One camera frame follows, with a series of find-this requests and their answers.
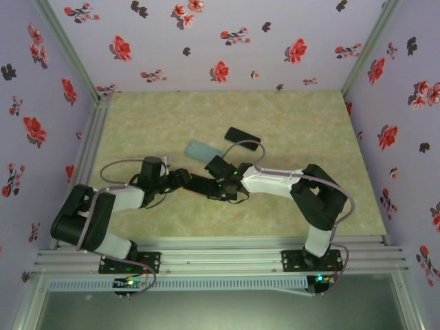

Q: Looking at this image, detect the black smartphone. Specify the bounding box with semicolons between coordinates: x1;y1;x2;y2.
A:
184;174;224;200
224;126;262;152

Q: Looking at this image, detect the light blue phone case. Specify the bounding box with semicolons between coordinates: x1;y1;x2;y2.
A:
184;140;221;166

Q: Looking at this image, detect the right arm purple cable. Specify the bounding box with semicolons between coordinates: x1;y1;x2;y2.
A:
219;140;357;297

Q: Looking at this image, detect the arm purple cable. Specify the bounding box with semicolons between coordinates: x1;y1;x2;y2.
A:
219;140;357;297
77;157;156;297

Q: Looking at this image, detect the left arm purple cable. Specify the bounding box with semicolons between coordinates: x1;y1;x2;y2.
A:
77;157;156;297

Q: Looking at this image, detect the aluminium rail frame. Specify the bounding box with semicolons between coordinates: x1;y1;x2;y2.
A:
33;236;409;276

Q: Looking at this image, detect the aluminium side rail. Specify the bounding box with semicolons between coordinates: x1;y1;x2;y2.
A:
51;96;111;250

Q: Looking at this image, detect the white slotted cable duct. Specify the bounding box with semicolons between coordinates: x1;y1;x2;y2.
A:
46;277;309;292

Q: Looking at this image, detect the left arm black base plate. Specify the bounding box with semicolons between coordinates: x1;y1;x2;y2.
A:
98;251;162;275

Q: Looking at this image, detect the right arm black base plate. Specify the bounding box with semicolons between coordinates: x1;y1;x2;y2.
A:
280;250;344;273

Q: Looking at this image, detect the aluminium corner post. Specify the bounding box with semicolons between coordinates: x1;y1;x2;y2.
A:
340;0;403;99
32;0;102;101

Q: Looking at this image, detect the aluminium lower frame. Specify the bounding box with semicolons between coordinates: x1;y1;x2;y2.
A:
13;271;426;330

